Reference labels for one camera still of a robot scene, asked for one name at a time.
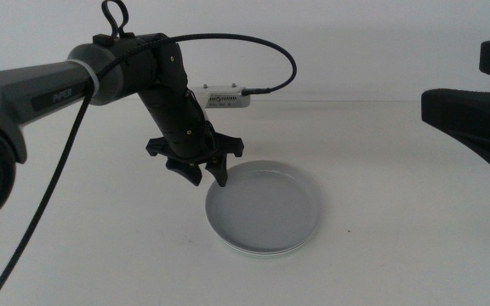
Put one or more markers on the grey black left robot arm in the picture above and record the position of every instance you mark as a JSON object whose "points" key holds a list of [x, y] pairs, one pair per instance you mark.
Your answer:
{"points": [[24, 93]]}

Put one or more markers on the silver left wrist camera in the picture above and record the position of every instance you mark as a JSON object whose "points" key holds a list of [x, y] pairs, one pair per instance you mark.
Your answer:
{"points": [[226, 98]]}

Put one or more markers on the white shallow bowl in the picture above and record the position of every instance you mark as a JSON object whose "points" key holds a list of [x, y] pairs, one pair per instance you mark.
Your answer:
{"points": [[266, 254]]}

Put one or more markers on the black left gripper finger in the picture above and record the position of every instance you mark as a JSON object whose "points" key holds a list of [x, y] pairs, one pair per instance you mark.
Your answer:
{"points": [[185, 170], [219, 170]]}

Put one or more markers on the grey shallow bowl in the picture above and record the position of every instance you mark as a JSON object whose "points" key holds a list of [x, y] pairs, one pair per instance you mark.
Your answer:
{"points": [[266, 208]]}

